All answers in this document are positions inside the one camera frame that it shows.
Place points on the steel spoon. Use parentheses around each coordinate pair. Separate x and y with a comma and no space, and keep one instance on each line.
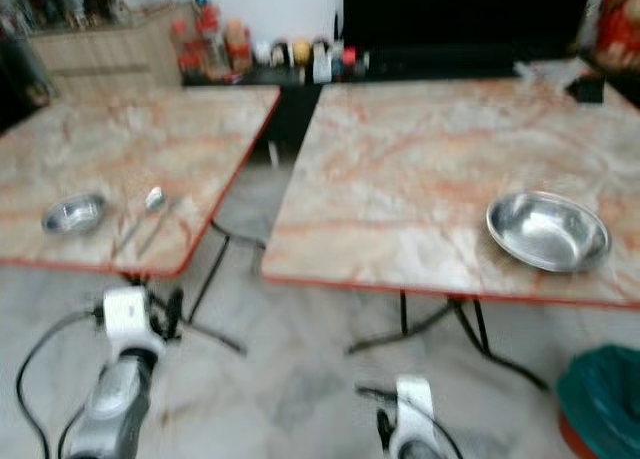
(153,198)

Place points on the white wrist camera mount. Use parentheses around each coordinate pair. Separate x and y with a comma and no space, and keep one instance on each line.
(415,407)
(128,317)

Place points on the small steel bowl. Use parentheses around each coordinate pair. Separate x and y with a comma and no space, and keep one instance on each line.
(74,213)

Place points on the tall red-lid clear jar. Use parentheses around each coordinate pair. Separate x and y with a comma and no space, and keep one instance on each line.
(210,37)

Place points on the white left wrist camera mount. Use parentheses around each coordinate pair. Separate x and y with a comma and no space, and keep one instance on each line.
(128,317)

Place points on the black television screen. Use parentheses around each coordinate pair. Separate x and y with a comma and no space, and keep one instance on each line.
(465,14)

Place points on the yellow plush toy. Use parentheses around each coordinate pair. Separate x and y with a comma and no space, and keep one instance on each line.
(301,52)

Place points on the orange-lid clear jar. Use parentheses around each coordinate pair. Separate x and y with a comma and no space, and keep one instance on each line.
(238,45)

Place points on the large steel bowl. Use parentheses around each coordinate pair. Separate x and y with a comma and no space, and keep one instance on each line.
(548,229)

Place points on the marble pattern folding table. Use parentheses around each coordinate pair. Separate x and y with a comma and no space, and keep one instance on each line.
(130,139)
(410,164)

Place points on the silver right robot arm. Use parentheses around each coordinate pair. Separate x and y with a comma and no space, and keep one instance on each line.
(420,449)

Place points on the green lined waste bin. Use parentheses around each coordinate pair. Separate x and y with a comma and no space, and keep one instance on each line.
(600,399)

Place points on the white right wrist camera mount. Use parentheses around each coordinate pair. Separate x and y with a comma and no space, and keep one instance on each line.
(415,407)

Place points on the light wooden drawer cabinet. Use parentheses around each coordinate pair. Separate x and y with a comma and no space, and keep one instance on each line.
(105,57)

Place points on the red decorative ornament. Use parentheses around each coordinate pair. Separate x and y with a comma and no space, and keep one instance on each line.
(620,24)

